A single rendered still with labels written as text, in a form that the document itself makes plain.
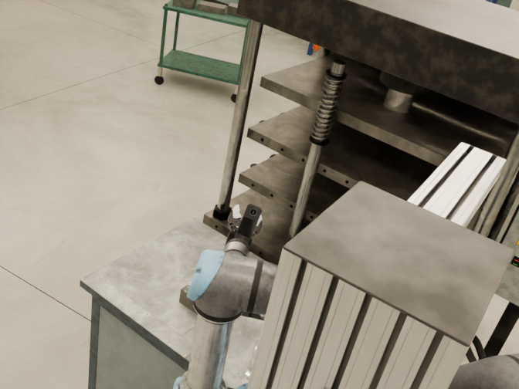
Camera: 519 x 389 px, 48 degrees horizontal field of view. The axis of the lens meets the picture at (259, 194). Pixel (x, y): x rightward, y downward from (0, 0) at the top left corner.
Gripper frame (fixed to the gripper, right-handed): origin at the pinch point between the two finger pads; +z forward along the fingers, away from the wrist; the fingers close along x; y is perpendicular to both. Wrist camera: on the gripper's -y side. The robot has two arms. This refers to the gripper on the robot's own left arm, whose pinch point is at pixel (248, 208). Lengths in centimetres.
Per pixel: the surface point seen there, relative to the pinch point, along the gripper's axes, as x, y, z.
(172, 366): -5, 83, 3
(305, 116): 18, 14, 123
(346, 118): 29, -10, 75
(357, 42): 19, -45, 63
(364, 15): 18, -55, 63
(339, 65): 17, -32, 71
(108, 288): -40, 72, 21
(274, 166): 11, 40, 109
